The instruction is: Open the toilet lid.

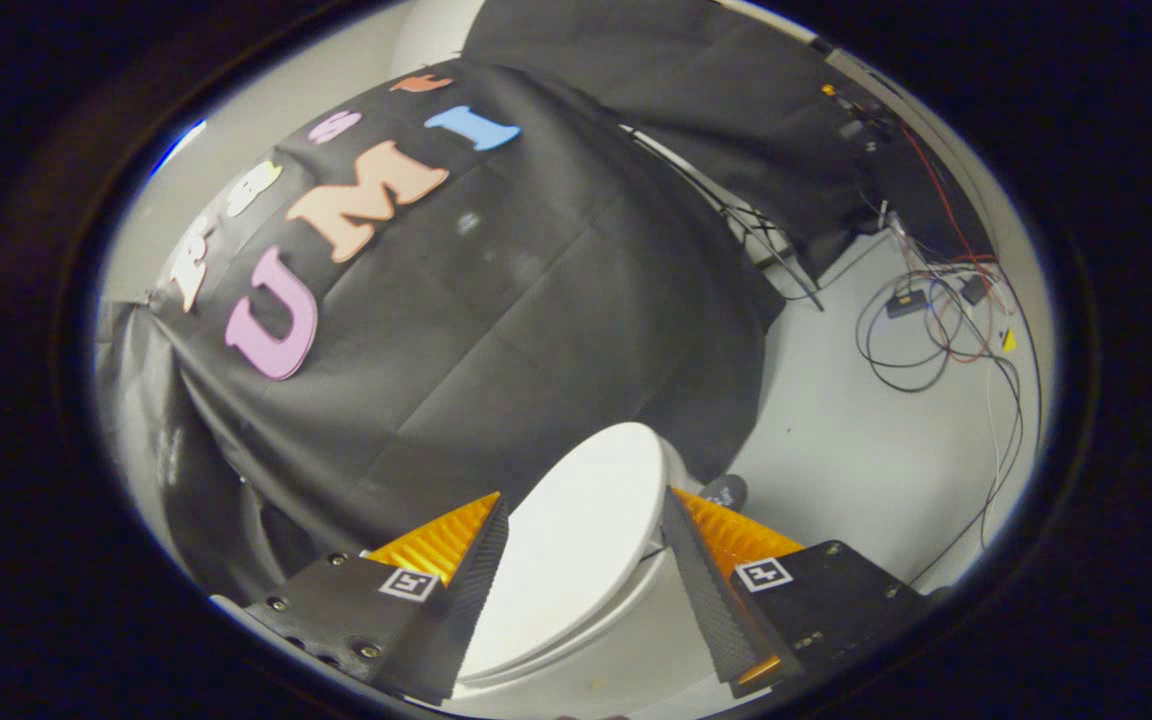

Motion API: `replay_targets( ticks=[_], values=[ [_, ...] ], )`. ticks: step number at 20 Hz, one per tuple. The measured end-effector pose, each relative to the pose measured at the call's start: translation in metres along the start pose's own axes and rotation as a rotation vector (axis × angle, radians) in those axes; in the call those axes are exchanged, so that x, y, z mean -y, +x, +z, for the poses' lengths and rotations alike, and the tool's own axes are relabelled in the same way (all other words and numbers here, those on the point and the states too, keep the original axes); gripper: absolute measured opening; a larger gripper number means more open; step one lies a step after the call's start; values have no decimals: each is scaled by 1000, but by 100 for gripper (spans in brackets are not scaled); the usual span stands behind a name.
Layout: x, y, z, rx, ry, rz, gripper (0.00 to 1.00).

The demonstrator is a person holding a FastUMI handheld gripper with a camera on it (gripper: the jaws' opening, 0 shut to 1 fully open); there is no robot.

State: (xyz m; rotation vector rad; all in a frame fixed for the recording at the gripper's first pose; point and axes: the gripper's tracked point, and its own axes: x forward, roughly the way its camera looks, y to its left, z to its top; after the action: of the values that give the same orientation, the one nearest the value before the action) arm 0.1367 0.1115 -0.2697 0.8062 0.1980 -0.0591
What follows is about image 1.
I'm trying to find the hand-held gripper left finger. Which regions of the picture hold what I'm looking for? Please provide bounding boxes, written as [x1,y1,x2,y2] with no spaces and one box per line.
[242,490,511,703]

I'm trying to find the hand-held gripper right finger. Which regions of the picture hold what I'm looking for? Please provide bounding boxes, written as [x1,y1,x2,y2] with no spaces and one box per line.
[660,485,939,700]

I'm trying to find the black lid pull strap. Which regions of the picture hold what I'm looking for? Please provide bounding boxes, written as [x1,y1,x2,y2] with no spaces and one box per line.
[700,474,750,510]

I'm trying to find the white toilet lid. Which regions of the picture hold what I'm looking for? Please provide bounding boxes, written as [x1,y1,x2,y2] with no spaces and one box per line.
[456,421,668,683]

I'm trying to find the white toilet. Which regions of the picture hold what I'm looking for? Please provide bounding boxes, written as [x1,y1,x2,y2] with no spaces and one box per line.
[444,440,737,719]

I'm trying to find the black backdrop cloth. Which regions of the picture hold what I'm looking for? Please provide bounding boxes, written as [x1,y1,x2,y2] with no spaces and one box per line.
[96,300,337,606]
[461,0,995,286]
[151,55,787,561]

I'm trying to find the black tripod stand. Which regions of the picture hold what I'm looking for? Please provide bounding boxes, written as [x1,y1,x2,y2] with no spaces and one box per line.
[626,125,827,313]

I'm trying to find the black cable loop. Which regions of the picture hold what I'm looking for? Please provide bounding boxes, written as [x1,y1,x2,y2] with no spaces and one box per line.
[854,274,952,395]

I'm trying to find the long black cable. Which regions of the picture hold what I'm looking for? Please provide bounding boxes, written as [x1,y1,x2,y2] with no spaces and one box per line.
[908,258,1045,587]

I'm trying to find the red cable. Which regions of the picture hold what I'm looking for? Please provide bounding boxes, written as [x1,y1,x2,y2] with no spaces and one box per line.
[898,125,999,363]

